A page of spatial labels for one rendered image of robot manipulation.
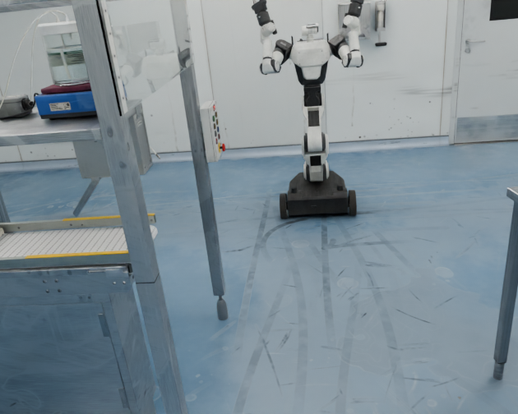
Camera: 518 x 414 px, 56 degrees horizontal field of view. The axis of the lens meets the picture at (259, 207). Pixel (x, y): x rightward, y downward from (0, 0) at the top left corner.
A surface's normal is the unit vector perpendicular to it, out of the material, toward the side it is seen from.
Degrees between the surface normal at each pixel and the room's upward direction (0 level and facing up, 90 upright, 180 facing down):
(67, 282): 90
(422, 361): 0
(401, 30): 90
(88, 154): 90
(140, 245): 90
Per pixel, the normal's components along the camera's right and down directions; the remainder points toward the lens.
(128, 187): -0.06, 0.40
